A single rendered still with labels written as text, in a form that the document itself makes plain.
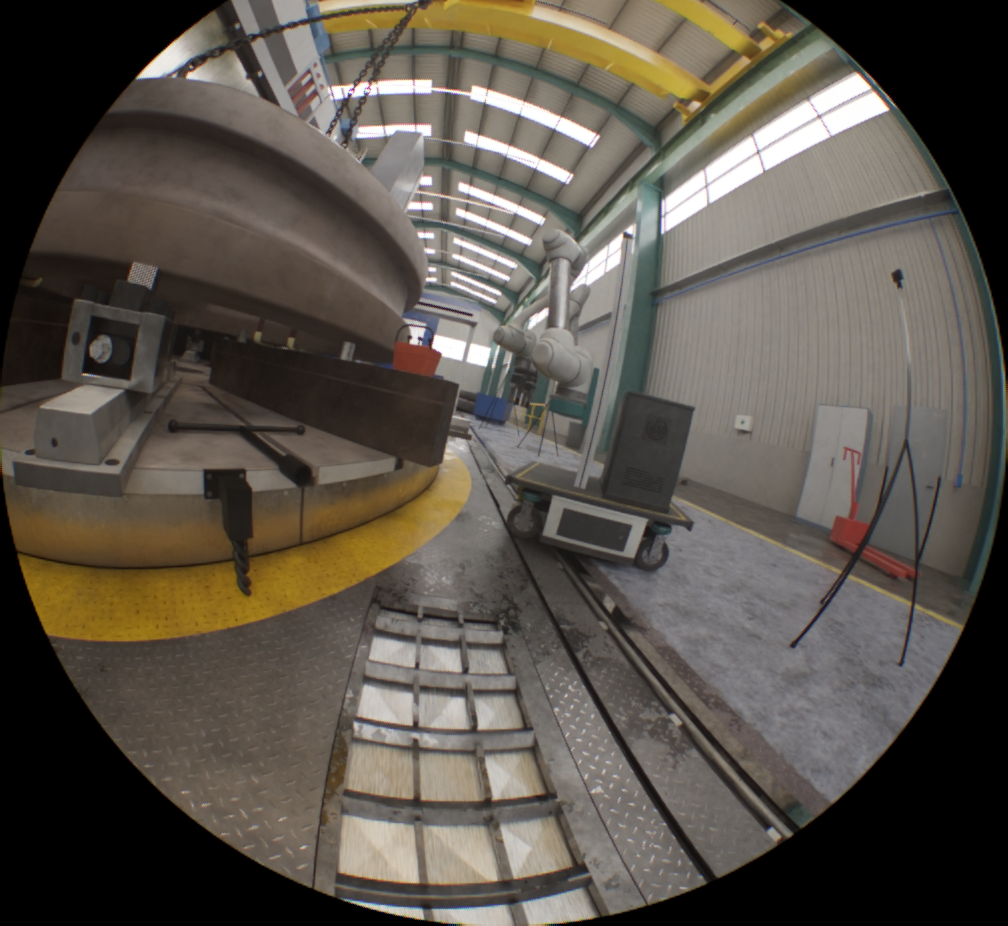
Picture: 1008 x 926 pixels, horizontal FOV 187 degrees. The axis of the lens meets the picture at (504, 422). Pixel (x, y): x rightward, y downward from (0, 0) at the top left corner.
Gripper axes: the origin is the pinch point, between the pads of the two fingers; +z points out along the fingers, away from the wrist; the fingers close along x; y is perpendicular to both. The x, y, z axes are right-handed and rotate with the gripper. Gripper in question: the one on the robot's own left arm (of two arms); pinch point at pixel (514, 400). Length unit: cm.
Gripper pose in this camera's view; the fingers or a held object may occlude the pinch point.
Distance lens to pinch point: 164.8
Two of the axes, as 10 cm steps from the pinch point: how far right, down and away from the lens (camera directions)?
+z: -2.3, 9.7, 0.4
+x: -2.8, -0.2, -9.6
